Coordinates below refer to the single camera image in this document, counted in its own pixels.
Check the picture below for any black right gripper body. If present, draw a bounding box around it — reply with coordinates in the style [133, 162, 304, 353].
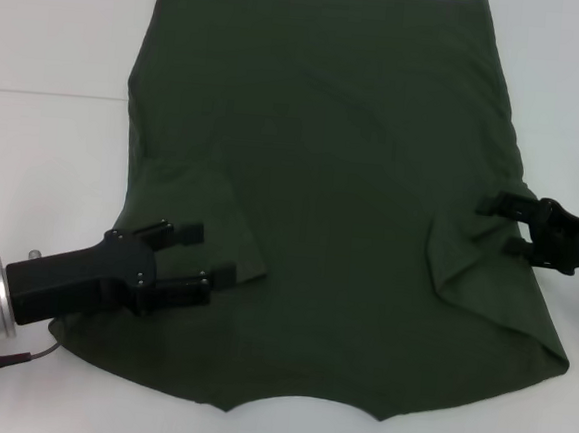
[522, 196, 579, 277]

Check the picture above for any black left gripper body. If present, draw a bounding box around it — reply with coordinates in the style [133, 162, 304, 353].
[0, 221, 163, 337]

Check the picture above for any dark green t-shirt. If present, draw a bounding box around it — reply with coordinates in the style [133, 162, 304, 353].
[42, 0, 579, 433]

